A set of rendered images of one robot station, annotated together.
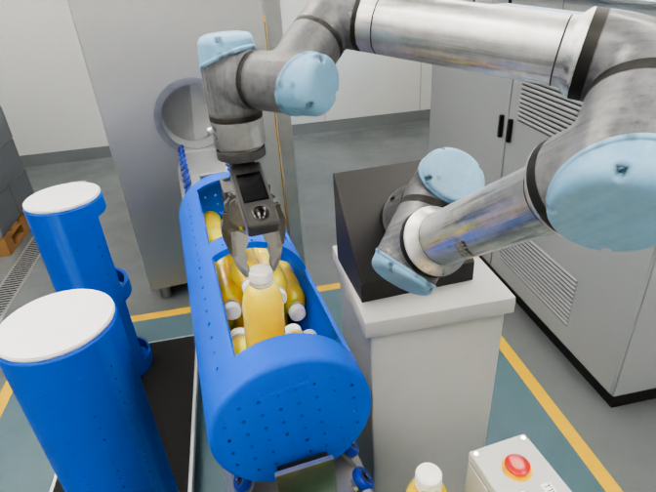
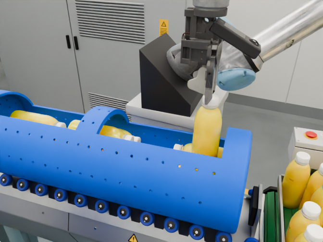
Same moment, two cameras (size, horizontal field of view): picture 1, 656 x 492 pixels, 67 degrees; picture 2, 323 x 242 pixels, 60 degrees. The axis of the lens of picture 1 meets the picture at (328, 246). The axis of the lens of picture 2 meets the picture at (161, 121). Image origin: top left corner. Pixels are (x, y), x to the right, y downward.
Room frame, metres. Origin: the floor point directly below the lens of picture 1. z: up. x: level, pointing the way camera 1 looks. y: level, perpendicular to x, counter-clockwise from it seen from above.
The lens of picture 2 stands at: (0.44, 0.69, 1.63)
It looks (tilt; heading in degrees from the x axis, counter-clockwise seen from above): 31 degrees down; 304
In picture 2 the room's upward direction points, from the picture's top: straight up
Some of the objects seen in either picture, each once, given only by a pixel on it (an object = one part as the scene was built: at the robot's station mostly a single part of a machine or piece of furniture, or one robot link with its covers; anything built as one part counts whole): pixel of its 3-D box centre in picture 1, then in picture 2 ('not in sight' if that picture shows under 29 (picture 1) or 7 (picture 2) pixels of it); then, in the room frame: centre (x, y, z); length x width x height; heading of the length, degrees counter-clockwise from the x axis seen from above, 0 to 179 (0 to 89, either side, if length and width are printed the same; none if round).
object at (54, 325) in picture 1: (56, 322); not in sight; (1.00, 0.69, 1.03); 0.28 x 0.28 x 0.01
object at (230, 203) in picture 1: (245, 183); (204, 37); (0.71, 0.12, 1.48); 0.09 x 0.08 x 0.12; 16
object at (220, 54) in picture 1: (231, 76); not in sight; (0.70, 0.11, 1.64); 0.09 x 0.08 x 0.11; 54
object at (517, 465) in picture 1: (516, 466); (311, 134); (0.47, -0.26, 1.11); 0.04 x 0.04 x 0.01
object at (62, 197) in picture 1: (61, 196); not in sight; (1.81, 1.02, 1.03); 0.28 x 0.28 x 0.01
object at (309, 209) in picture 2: not in sight; (311, 209); (0.41, 0.08, 1.09); 0.04 x 0.04 x 0.02
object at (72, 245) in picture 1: (95, 290); not in sight; (1.81, 1.02, 0.59); 0.28 x 0.28 x 0.88
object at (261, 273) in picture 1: (261, 274); (210, 100); (0.69, 0.11, 1.33); 0.04 x 0.04 x 0.02
